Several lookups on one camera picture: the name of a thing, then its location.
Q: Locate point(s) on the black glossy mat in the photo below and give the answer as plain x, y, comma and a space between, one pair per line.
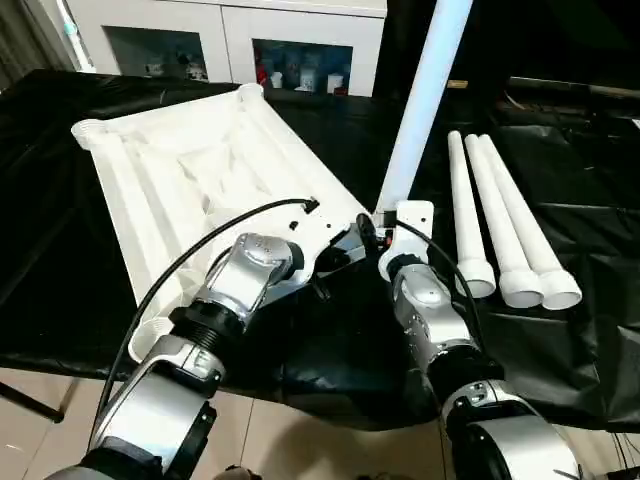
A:
50, 225

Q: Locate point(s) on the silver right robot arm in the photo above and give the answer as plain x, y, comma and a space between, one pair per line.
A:
430, 310

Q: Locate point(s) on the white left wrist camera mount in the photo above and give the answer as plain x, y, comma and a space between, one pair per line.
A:
320, 225

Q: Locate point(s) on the white plastic table leg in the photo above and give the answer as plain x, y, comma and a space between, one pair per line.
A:
462, 200
425, 100
492, 210
520, 215

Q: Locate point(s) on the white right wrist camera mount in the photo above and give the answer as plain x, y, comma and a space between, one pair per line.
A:
412, 215

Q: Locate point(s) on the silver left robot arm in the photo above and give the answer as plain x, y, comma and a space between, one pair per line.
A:
260, 260

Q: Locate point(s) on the black horizontal bar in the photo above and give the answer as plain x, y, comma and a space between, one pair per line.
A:
575, 87

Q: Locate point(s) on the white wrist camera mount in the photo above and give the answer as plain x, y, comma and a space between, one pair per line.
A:
412, 215
320, 225

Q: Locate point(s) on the grey curtain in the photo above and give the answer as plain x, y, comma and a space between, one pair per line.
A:
25, 40

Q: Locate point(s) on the white plastic stool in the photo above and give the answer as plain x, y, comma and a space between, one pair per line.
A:
175, 175

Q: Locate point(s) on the small yellow label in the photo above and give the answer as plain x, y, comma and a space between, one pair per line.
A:
458, 84

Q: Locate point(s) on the white cabinet with glass doors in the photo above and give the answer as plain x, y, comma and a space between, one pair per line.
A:
225, 20

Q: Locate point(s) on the black metal table leg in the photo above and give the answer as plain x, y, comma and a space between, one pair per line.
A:
30, 402

